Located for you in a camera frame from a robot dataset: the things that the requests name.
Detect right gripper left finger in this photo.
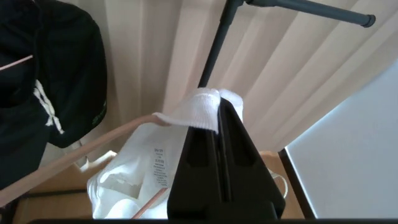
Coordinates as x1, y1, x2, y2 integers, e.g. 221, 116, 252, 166
167, 126, 225, 218

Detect white printed t-shirt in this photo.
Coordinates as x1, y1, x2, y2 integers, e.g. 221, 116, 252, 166
86, 87, 244, 220

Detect beige curtain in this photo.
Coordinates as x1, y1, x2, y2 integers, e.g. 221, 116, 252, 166
40, 0, 398, 166

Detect black clothes rack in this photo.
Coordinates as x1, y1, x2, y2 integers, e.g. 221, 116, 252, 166
0, 0, 376, 224

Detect black shorts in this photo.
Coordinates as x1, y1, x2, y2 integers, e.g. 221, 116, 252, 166
0, 0, 108, 190

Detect pink clothes hanger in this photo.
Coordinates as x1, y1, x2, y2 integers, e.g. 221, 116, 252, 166
0, 55, 34, 72
0, 114, 170, 220

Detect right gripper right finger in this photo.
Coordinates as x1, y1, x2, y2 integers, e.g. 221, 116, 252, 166
220, 98, 285, 218

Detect white laundry basket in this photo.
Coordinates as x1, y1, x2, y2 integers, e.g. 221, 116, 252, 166
269, 169, 289, 200

